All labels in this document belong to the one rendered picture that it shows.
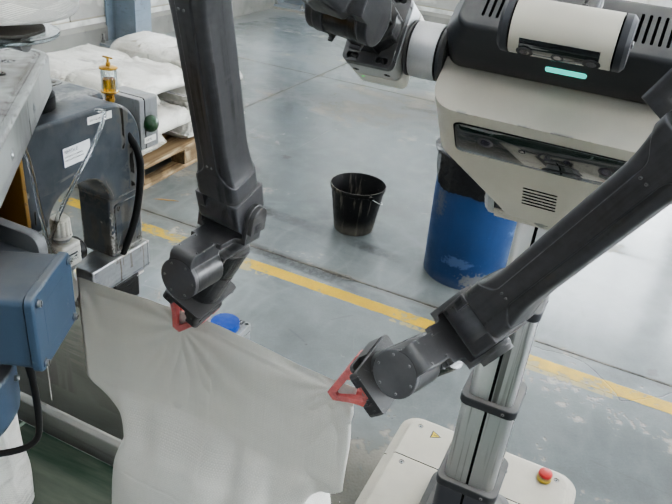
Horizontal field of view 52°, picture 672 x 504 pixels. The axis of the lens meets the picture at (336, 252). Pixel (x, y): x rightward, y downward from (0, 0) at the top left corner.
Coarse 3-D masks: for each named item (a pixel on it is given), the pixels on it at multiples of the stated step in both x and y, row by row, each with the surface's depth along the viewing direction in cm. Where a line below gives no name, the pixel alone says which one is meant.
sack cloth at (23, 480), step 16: (16, 416) 148; (16, 432) 149; (0, 448) 143; (0, 464) 144; (16, 464) 150; (0, 480) 145; (16, 480) 151; (32, 480) 156; (0, 496) 147; (16, 496) 150; (32, 496) 155
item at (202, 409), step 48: (96, 288) 108; (96, 336) 114; (144, 336) 109; (192, 336) 105; (240, 336) 100; (96, 384) 119; (144, 384) 114; (192, 384) 109; (240, 384) 103; (288, 384) 97; (144, 432) 114; (192, 432) 112; (240, 432) 107; (288, 432) 101; (336, 432) 97; (144, 480) 114; (192, 480) 110; (240, 480) 107; (288, 480) 105; (336, 480) 101
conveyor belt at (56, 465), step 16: (32, 432) 172; (32, 448) 168; (48, 448) 168; (64, 448) 169; (32, 464) 164; (48, 464) 164; (64, 464) 165; (80, 464) 165; (96, 464) 165; (48, 480) 160; (64, 480) 160; (80, 480) 161; (96, 480) 161; (48, 496) 156; (64, 496) 157; (80, 496) 157; (96, 496) 157
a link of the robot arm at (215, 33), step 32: (192, 0) 66; (224, 0) 69; (192, 32) 69; (224, 32) 71; (192, 64) 72; (224, 64) 73; (192, 96) 76; (224, 96) 76; (224, 128) 78; (224, 160) 81; (224, 192) 85; (256, 192) 89; (224, 224) 90
